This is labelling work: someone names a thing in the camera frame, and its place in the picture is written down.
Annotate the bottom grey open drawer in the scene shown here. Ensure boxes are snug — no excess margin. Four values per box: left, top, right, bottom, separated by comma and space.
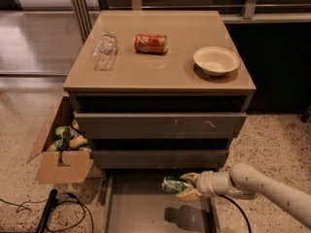
101, 169, 219, 233

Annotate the black bar on floor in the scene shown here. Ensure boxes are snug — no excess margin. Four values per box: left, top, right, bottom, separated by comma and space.
35, 189, 58, 233

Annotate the metal railing frame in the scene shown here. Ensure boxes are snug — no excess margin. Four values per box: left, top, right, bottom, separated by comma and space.
71, 0, 311, 38

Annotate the white paper bowl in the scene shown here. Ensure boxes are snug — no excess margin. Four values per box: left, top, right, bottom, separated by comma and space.
193, 47, 240, 77

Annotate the black floor cable right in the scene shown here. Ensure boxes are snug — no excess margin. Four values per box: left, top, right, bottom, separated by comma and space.
220, 194, 253, 233

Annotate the green soda can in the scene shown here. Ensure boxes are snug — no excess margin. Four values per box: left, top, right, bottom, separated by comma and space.
161, 176, 191, 194

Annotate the top grey drawer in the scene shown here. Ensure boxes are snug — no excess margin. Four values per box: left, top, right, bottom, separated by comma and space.
75, 113, 247, 139

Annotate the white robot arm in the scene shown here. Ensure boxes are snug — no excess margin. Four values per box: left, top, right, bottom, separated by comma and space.
176, 163, 311, 229

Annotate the cardboard box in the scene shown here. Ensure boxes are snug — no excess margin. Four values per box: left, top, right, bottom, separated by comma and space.
28, 96, 93, 184

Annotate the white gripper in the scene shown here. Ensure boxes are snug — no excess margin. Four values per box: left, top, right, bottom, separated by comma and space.
177, 171, 217, 201

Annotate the orange soda can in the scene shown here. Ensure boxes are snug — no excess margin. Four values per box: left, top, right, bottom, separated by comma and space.
134, 33, 167, 54

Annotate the clear plastic bottle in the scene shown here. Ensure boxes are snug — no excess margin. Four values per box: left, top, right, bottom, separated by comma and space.
92, 32, 119, 71

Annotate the middle grey drawer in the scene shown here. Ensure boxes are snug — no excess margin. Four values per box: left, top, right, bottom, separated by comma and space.
91, 150, 227, 169

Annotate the green chip bag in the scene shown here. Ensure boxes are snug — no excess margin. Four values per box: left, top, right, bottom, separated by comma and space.
46, 125, 92, 152

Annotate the grey drawer cabinet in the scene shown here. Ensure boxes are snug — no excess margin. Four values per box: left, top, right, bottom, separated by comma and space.
62, 10, 257, 180

